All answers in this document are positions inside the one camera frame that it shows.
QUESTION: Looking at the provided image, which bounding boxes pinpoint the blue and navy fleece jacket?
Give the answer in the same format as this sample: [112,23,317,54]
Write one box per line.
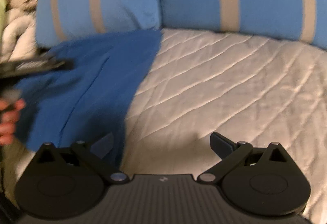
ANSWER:
[16,30,161,166]

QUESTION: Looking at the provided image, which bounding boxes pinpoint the person's left hand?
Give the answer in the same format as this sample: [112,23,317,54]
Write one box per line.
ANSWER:
[0,99,26,146]

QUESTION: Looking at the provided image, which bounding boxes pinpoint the cream knitted blanket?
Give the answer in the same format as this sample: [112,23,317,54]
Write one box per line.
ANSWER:
[1,0,38,63]

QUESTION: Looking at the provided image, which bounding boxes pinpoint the grey quilted bed cover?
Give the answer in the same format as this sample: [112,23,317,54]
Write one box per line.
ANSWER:
[0,28,327,222]

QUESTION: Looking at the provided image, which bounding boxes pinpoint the left blue striped cushion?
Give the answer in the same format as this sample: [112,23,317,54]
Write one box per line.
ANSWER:
[36,0,161,48]

